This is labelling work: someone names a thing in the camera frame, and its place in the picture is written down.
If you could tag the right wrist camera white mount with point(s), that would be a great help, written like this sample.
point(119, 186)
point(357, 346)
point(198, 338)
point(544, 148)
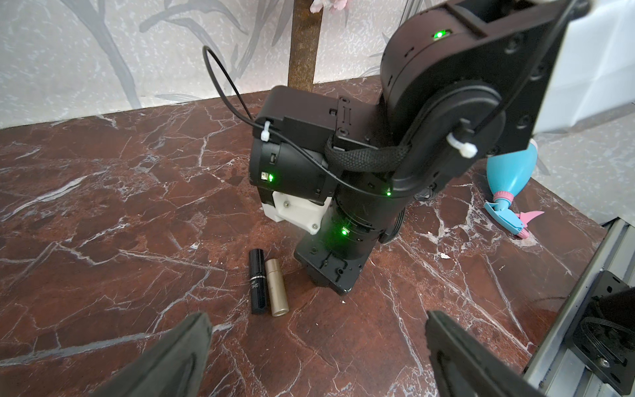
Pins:
point(301, 213)

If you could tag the pink teal toy object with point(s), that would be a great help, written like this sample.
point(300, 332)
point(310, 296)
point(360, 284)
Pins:
point(507, 175)

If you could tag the pink cherry blossom tree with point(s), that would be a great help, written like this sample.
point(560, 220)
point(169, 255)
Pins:
point(305, 34)

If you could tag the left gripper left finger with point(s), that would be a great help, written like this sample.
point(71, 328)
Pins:
point(174, 366)

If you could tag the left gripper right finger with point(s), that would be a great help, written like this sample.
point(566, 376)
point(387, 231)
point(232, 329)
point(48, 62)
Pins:
point(463, 367)

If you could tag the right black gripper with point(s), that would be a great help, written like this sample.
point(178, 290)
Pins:
point(336, 255)

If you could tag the beige gold lipstick tube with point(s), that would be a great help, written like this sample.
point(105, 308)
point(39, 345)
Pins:
point(277, 292)

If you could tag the aluminium front rail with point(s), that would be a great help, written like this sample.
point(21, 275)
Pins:
point(554, 369)

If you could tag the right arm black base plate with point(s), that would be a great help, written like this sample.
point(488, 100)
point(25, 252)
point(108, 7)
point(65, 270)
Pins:
point(602, 332)

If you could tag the black lipstick tube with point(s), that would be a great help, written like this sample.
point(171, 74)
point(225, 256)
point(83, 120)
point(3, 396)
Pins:
point(259, 293)

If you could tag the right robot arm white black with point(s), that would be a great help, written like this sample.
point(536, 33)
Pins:
point(459, 82)

